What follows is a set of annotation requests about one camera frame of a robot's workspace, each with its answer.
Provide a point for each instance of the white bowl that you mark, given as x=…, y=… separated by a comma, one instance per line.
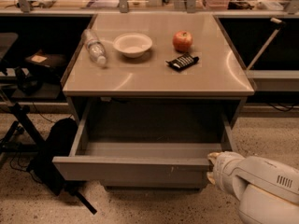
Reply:
x=132, y=45

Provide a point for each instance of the red apple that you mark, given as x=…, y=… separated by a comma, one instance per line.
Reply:
x=182, y=41

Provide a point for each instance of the black backpack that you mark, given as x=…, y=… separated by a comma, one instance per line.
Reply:
x=58, y=143

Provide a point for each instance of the clear plastic water bottle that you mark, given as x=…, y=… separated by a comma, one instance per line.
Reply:
x=94, y=47

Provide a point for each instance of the grey drawer cabinet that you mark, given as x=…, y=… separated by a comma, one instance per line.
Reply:
x=217, y=76

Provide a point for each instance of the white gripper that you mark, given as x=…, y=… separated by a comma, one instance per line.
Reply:
x=221, y=169

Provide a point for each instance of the black snack bar wrapper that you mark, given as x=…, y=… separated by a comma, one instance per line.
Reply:
x=183, y=62

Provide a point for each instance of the grey top drawer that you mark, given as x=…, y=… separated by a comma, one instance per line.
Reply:
x=147, y=144

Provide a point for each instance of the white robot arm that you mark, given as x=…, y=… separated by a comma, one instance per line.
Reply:
x=268, y=191

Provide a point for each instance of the white leaning stick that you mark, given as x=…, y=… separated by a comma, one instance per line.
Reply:
x=279, y=24

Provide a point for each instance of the black box with label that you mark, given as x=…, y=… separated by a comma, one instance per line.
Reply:
x=47, y=65

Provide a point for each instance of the black tripod stand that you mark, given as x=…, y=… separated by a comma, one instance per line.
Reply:
x=20, y=125

